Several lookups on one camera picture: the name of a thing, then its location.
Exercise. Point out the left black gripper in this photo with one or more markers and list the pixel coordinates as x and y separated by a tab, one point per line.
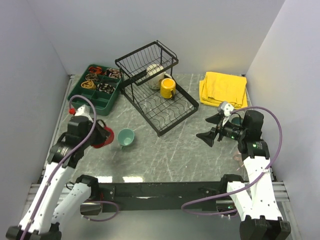
102	134

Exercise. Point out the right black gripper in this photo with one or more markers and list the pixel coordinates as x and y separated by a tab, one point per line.
208	137

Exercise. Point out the red enamel mug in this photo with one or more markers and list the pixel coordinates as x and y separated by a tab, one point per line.
111	138

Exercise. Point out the teal glazed ceramic mug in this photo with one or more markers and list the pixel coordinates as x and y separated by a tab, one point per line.
236	120

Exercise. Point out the yellow enamel mug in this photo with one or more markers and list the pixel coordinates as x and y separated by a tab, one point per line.
168	88

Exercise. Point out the floral white green-inside mug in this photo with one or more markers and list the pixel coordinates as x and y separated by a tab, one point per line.
154	71

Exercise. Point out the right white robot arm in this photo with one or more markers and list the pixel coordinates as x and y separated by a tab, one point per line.
255	202

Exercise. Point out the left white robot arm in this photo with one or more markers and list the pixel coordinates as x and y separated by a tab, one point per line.
46	216

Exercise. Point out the mint green cup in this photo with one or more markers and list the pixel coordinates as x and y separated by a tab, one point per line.
125	137

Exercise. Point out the pink purple-inside mug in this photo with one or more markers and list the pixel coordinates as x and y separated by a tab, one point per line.
238	157

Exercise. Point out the folded yellow cloth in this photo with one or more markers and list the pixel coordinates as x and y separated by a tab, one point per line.
216	88

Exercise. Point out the black floral scrunchie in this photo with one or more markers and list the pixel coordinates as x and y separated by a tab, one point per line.
108	88

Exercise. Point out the green compartment tray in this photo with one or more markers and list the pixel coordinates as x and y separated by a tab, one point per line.
86	86

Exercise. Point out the floral pink scrunchie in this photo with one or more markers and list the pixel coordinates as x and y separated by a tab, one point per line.
113	73

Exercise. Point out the black base bar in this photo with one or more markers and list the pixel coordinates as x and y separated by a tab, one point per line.
147	196

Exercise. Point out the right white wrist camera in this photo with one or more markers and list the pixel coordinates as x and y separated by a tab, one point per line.
225	110

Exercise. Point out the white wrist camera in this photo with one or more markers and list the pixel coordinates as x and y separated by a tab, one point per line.
225	110
84	111

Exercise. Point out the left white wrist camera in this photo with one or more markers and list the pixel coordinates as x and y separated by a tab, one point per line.
84	111

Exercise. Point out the black wire dish rack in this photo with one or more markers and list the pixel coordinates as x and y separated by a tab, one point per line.
160	113

